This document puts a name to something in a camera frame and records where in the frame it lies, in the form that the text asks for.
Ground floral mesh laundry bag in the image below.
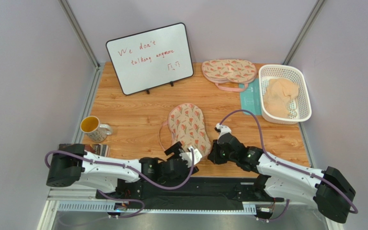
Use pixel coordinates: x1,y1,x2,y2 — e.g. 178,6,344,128
158,103,212,158

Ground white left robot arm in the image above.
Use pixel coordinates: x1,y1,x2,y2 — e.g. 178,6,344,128
44,142,202,193

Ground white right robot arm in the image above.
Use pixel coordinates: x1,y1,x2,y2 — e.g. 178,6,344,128
208,130,356,223

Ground stacked floral laundry bags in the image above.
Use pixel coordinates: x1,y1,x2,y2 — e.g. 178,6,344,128
201,59,257,93

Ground teal card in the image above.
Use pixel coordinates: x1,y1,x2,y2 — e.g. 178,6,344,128
240,78,262,115

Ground beige bras in basket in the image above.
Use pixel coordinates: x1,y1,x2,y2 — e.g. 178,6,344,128
263,78,299,118

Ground dark book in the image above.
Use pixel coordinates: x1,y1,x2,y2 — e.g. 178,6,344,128
58,143,110,157

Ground white plastic basket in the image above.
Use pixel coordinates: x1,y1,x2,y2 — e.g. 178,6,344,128
259,64,312,125

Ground yellow patterned mug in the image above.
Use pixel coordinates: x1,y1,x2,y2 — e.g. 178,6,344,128
80,115,113,143

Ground whiteboard with red writing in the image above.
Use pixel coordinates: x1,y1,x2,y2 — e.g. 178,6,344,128
106,23,194,95

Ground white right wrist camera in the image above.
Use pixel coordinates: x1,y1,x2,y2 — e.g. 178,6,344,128
215,123,231,136

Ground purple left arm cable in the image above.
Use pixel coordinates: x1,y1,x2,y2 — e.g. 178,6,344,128
45,147,196,191

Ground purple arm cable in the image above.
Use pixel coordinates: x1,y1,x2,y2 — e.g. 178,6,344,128
45,147,196,191
219,109,359,214

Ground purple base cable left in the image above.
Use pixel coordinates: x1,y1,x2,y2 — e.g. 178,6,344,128
97,189,146,219

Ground aluminium frame rail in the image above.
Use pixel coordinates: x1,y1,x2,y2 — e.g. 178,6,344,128
45,188,336,215

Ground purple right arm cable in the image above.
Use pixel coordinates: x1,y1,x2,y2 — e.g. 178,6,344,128
219,109,359,214

